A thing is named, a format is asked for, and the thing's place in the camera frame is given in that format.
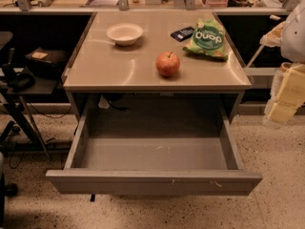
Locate white bowl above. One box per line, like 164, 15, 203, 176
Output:
107, 23, 144, 46

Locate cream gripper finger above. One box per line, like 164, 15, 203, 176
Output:
263, 63, 305, 129
260, 22, 284, 47

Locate green chip bag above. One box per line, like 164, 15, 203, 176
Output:
183, 18, 228, 61

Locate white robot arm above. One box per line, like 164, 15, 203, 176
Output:
260, 0, 305, 130

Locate open grey top drawer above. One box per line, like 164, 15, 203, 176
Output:
45, 94, 264, 197

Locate black bag with label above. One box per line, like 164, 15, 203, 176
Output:
25, 48, 69, 79

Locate black headphones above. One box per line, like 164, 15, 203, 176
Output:
2, 64, 35, 92

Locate red apple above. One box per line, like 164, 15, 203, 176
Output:
155, 52, 180, 77

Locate black side table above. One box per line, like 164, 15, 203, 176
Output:
0, 31, 65, 159

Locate roll of tape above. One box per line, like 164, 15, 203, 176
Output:
280, 62, 291, 73

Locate black remote control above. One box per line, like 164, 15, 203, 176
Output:
171, 27, 194, 42

